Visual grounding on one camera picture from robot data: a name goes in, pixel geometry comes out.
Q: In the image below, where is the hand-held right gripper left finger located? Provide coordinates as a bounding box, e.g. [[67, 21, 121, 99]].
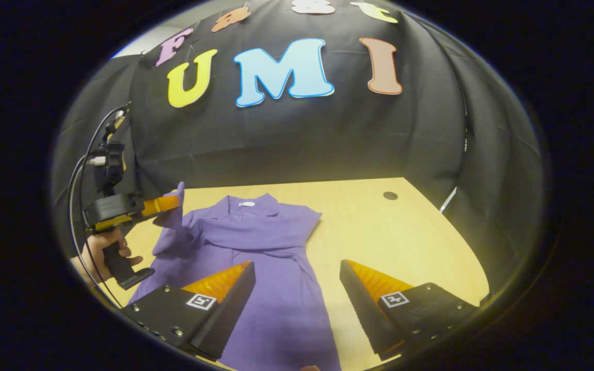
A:
[[121, 260, 257, 361]]

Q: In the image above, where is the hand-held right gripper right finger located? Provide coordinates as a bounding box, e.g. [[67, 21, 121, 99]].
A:
[[339, 259, 479, 361]]

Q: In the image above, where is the purple button shirt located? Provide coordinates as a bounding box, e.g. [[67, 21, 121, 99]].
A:
[[128, 181, 343, 371]]

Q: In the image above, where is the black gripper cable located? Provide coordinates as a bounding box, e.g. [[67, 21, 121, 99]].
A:
[[85, 105, 131, 207], [68, 155, 122, 310]]

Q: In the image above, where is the white cable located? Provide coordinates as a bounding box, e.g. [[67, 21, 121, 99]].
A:
[[440, 187, 457, 213]]

